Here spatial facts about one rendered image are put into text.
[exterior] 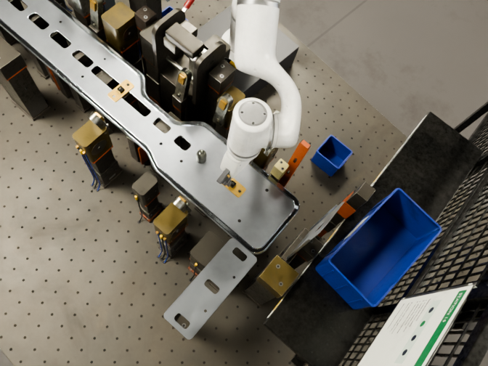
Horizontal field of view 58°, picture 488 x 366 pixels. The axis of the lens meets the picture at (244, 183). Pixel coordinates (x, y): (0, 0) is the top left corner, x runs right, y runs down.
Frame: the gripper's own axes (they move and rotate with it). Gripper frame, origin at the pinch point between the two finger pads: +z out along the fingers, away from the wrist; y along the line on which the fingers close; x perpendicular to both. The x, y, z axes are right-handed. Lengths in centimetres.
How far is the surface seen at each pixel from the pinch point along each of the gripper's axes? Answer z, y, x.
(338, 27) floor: 112, -166, -38
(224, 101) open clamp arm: 2.6, -15.3, -17.8
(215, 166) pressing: 12.2, -1.1, -7.8
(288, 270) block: 6.5, 10.0, 28.5
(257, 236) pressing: 12.4, 6.8, 15.8
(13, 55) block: 9, 15, -77
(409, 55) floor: 112, -183, 9
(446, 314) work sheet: -29, 6, 54
